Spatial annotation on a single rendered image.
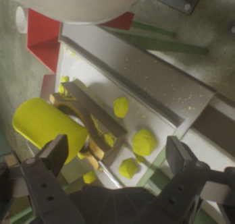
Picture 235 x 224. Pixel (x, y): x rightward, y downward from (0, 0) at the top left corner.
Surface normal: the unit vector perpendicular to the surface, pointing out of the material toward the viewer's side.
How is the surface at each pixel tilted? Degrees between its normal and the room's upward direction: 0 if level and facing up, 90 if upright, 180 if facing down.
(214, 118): 0
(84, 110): 90
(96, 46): 0
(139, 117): 0
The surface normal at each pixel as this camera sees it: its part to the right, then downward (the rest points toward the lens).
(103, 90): -0.66, 0.22
